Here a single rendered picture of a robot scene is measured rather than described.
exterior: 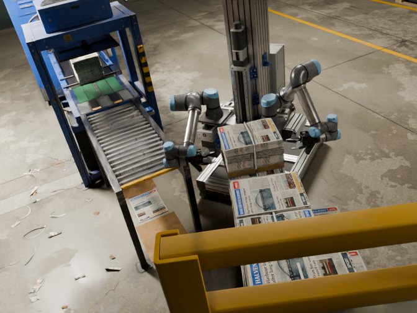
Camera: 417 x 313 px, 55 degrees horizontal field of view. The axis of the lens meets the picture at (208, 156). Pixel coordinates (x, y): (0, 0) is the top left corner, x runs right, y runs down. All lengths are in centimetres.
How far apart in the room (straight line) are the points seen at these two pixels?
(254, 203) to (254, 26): 143
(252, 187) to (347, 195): 171
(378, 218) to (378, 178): 310
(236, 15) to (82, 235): 228
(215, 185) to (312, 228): 274
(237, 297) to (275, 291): 9
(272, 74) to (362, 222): 264
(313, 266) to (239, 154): 119
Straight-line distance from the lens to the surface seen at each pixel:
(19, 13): 600
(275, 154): 257
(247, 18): 303
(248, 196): 210
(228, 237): 82
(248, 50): 311
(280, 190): 212
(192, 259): 80
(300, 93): 271
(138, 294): 318
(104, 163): 311
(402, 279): 104
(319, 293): 99
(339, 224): 85
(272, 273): 147
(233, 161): 253
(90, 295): 332
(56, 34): 371
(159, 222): 364
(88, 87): 450
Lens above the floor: 245
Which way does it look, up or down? 35 degrees down
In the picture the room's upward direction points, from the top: 10 degrees counter-clockwise
